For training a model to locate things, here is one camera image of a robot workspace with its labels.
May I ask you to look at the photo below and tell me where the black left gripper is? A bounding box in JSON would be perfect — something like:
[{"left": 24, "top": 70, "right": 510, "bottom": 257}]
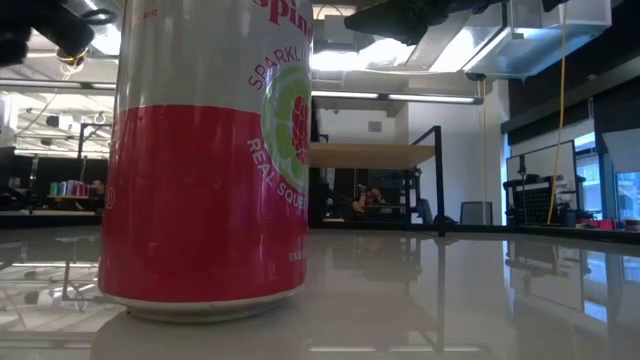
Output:
[{"left": 0, "top": 0, "right": 96, "bottom": 69}]

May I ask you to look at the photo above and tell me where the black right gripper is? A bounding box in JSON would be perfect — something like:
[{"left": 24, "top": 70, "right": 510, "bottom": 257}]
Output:
[{"left": 343, "top": 0, "right": 506, "bottom": 47}]

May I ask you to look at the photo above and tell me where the red and white Spindrift can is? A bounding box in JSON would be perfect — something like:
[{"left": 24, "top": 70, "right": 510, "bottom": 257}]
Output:
[{"left": 97, "top": 0, "right": 315, "bottom": 324}]

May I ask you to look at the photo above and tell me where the long ceiling light fixture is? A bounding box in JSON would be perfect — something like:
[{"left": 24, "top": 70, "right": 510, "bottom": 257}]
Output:
[
  {"left": 310, "top": 89, "right": 485, "bottom": 106},
  {"left": 0, "top": 78, "right": 117, "bottom": 92}
]

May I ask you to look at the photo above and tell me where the person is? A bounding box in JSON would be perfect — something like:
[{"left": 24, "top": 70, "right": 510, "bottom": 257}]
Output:
[{"left": 349, "top": 185, "right": 389, "bottom": 215}]

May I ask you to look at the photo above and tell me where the dark background workbench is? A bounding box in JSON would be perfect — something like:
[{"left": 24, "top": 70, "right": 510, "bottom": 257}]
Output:
[{"left": 0, "top": 193, "right": 104, "bottom": 216}]

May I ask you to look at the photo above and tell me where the grey waste bin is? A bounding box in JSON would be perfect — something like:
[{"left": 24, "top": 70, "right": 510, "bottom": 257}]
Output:
[{"left": 459, "top": 201, "right": 495, "bottom": 226}]

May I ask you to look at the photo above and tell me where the black pegboard cart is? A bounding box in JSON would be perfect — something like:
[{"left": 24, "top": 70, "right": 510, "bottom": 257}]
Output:
[{"left": 502, "top": 172, "right": 576, "bottom": 227}]

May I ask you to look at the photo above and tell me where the red box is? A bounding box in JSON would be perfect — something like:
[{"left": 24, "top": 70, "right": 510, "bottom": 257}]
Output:
[{"left": 581, "top": 217, "right": 619, "bottom": 232}]

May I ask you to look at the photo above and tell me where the black metal rack frame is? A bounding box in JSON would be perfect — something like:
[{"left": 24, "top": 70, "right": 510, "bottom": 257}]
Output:
[{"left": 76, "top": 122, "right": 114, "bottom": 162}]

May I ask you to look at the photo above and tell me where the silver ceiling air duct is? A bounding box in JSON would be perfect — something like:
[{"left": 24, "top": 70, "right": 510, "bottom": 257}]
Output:
[{"left": 404, "top": 0, "right": 614, "bottom": 81}]

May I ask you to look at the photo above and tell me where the wooden shelf with black frame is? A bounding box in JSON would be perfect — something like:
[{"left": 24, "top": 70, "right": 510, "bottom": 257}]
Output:
[{"left": 308, "top": 124, "right": 447, "bottom": 239}]

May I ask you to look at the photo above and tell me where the yellow hanging cable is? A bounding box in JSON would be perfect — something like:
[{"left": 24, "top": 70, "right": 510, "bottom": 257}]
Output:
[{"left": 546, "top": 2, "right": 569, "bottom": 226}]

